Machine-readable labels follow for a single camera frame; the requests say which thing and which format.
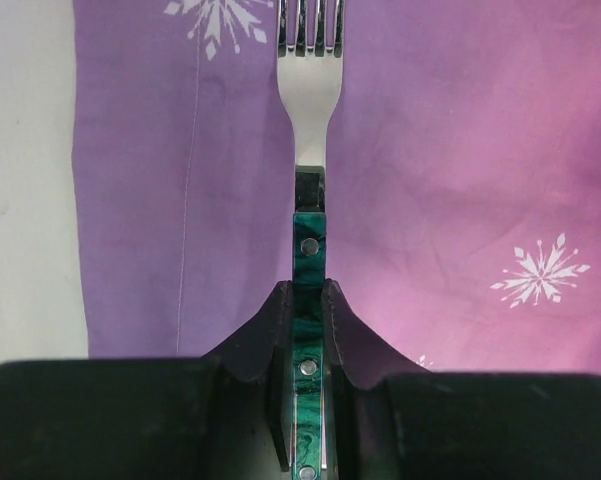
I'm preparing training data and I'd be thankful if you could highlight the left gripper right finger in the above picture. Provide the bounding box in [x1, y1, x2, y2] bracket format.
[321, 280, 601, 479]

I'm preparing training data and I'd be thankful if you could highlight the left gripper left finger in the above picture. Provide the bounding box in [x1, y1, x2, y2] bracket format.
[0, 281, 292, 479]

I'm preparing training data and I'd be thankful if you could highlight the purple Frozen placemat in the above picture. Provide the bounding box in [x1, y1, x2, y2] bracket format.
[73, 1, 601, 374]

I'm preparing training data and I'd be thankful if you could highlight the green handled fork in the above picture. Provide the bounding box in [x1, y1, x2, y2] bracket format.
[276, 1, 346, 479]

